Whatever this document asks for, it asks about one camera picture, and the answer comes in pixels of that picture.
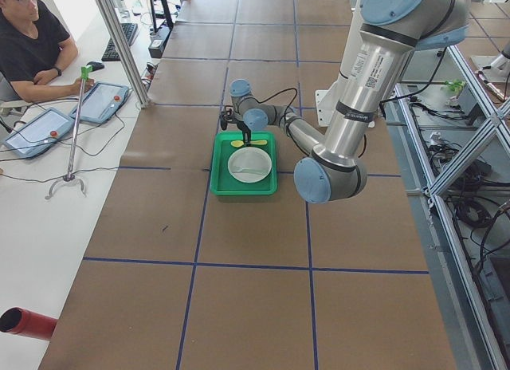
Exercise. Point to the white plastic fork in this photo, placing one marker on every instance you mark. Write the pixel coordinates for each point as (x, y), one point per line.
(249, 171)

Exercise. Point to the green plastic tray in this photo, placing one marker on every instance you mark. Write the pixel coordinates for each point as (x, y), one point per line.
(223, 183)

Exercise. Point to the black computer mouse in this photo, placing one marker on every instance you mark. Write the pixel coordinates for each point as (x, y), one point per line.
(95, 65)

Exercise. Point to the red cylinder tube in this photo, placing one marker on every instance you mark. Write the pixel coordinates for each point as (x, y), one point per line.
(26, 323)

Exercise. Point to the aluminium frame post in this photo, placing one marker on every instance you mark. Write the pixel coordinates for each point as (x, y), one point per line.
(116, 33)

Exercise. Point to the white round plate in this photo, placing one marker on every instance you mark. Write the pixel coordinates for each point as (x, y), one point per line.
(249, 157)

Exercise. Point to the far blue teach pendant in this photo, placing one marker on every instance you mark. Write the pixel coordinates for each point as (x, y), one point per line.
(102, 101)

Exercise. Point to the yellow plastic spoon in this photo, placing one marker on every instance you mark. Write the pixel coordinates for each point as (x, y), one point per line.
(241, 143)

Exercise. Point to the seated person black shirt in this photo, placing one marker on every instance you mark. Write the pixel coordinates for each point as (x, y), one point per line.
(35, 49)

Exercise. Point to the blue teach pendant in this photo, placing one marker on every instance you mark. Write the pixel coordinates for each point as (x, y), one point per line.
(102, 101)
(38, 135)

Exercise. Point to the working silver robot arm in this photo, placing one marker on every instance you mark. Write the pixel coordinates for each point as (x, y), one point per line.
(390, 30)

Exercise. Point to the near blue teach pendant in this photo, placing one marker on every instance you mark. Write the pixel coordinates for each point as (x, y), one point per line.
(38, 135)

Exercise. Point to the working black gripper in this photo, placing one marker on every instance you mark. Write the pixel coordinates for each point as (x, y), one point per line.
(243, 127)

